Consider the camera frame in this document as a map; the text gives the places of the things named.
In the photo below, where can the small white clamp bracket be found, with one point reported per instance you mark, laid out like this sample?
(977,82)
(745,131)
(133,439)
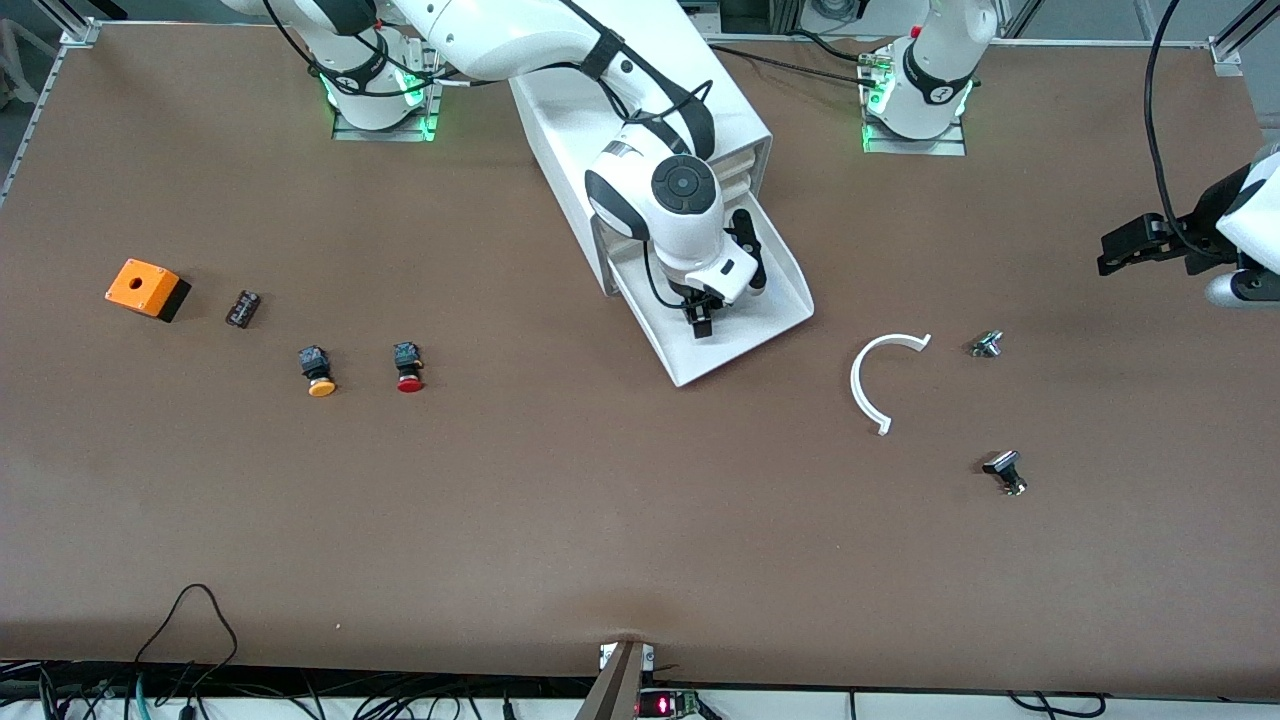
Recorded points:
(606,656)

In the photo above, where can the small black contact block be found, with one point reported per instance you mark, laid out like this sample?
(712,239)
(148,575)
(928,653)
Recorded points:
(243,309)

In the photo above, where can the aluminium frame post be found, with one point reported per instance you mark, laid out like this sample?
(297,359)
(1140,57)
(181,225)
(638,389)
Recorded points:
(1235,40)
(75,22)

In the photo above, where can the small metal switch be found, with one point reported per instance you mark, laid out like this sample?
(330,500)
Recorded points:
(987,345)

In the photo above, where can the orange push button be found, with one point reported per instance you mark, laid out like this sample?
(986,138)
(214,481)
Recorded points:
(320,385)

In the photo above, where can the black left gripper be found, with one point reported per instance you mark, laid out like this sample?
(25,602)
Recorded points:
(1197,244)

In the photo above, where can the red lit electronic module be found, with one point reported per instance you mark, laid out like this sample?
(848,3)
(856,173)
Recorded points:
(665,705)

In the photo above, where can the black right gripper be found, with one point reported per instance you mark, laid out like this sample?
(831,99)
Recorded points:
(699,307)

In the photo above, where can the cream cabinet drawer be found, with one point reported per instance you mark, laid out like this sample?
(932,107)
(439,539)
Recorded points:
(738,162)
(740,184)
(740,340)

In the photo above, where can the brown angled bar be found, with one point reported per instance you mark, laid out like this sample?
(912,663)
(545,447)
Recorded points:
(615,690)

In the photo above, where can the orange box with hole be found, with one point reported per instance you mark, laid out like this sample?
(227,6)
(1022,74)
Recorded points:
(158,280)

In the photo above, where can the aluminium arm base plate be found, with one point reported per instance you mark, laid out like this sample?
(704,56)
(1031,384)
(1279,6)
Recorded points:
(385,133)
(920,147)

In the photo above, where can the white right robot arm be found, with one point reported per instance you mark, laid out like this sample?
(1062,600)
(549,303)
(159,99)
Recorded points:
(500,40)

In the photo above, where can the red push button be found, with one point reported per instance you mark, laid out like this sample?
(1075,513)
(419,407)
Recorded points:
(410,383)

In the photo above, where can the white drawer cabinet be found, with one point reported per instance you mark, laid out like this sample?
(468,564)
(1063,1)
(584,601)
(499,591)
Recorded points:
(745,115)

